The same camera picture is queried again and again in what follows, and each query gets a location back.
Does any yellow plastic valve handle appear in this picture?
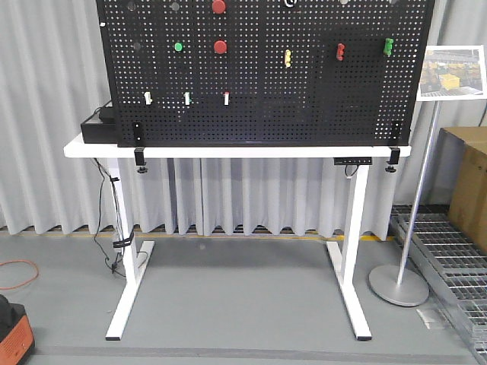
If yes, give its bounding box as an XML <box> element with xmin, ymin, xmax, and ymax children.
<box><xmin>284</xmin><ymin>49</ymin><xmax>292</xmax><ymax>68</ymax></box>

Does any orange black robot base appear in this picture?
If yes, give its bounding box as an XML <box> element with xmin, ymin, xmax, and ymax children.
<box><xmin>1</xmin><ymin>295</ymin><xmax>35</xmax><ymax>365</ymax></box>

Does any orange cable on floor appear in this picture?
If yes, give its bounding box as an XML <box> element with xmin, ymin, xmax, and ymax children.
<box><xmin>0</xmin><ymin>259</ymin><xmax>40</xmax><ymax>291</ymax></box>

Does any red plastic valve handle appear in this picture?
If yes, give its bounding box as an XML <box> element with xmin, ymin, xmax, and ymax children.
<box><xmin>336</xmin><ymin>43</ymin><xmax>345</xmax><ymax>62</ymax></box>

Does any black power adapter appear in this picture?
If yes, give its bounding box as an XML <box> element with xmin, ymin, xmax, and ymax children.
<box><xmin>98</xmin><ymin>106</ymin><xmax>115</xmax><ymax>124</ymax></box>

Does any desk height control panel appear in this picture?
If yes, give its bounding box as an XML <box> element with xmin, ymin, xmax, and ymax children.
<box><xmin>333</xmin><ymin>157</ymin><xmax>372</xmax><ymax>166</ymax></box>

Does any silver sign stand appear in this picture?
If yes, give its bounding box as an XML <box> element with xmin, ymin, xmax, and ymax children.
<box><xmin>368</xmin><ymin>101</ymin><xmax>442</xmax><ymax>307</ymax></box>

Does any upper red mushroom button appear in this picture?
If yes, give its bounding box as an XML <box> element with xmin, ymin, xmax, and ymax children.
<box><xmin>212</xmin><ymin>0</ymin><xmax>227</xmax><ymax>14</ymax></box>

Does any white red rocker switch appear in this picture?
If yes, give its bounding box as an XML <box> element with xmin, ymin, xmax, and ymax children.
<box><xmin>224</xmin><ymin>91</ymin><xmax>230</xmax><ymax>106</ymax></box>

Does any white standing desk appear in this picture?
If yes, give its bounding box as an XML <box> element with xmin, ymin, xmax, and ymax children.
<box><xmin>63</xmin><ymin>135</ymin><xmax>411</xmax><ymax>341</ymax></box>

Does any black knob with white ring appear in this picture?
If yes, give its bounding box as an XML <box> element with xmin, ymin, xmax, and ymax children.
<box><xmin>284</xmin><ymin>0</ymin><xmax>297</xmax><ymax>8</ymax></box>

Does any black box on desk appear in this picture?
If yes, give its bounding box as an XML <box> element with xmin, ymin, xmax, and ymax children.
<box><xmin>81</xmin><ymin>113</ymin><xmax>117</xmax><ymax>144</ymax></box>

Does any red mushroom button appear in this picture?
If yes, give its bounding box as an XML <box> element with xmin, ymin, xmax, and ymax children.
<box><xmin>213</xmin><ymin>40</ymin><xmax>228</xmax><ymax>55</ymax></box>
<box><xmin>212</xmin><ymin>0</ymin><xmax>227</xmax><ymax>14</ymax></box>

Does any photo sign board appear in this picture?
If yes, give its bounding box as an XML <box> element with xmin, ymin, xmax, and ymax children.
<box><xmin>416</xmin><ymin>45</ymin><xmax>486</xmax><ymax>102</ymax></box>

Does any green plastic valve handle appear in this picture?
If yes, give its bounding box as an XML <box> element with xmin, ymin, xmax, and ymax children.
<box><xmin>383</xmin><ymin>38</ymin><xmax>394</xmax><ymax>56</ymax></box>

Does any lower red mushroom button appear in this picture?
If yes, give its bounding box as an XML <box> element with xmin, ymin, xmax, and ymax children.
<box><xmin>213</xmin><ymin>40</ymin><xmax>228</xmax><ymax>55</ymax></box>

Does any black cable along desk leg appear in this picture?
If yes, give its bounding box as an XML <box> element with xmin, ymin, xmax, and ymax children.
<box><xmin>92</xmin><ymin>157</ymin><xmax>149</xmax><ymax>277</ymax></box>

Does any right black table clamp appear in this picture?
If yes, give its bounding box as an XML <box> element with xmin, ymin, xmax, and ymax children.
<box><xmin>384</xmin><ymin>120</ymin><xmax>403</xmax><ymax>174</ymax></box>

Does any black perforated pegboard panel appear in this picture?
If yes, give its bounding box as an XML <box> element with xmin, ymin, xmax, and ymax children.
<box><xmin>97</xmin><ymin>1</ymin><xmax>434</xmax><ymax>147</ymax></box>

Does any brown cardboard box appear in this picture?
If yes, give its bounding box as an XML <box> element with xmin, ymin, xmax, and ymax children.
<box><xmin>444</xmin><ymin>126</ymin><xmax>486</xmax><ymax>252</ymax></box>

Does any metal floor grating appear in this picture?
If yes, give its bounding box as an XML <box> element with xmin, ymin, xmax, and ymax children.
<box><xmin>409</xmin><ymin>205</ymin><xmax>486</xmax><ymax>364</ymax></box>

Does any white green rocker switch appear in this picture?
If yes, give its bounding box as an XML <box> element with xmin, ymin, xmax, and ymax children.
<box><xmin>184</xmin><ymin>91</ymin><xmax>191</xmax><ymax>106</ymax></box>

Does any white yellow rocker switch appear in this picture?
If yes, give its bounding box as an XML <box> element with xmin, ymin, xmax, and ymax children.
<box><xmin>144</xmin><ymin>91</ymin><xmax>152</xmax><ymax>105</ymax></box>

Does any left black table clamp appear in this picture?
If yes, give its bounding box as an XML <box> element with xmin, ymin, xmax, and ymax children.
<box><xmin>132</xmin><ymin>122</ymin><xmax>148</xmax><ymax>174</ymax></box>

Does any black table clamp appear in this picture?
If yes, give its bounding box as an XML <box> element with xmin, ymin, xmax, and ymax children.
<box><xmin>384</xmin><ymin>120</ymin><xmax>403</xmax><ymax>174</ymax></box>
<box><xmin>132</xmin><ymin>122</ymin><xmax>148</xmax><ymax>174</ymax></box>

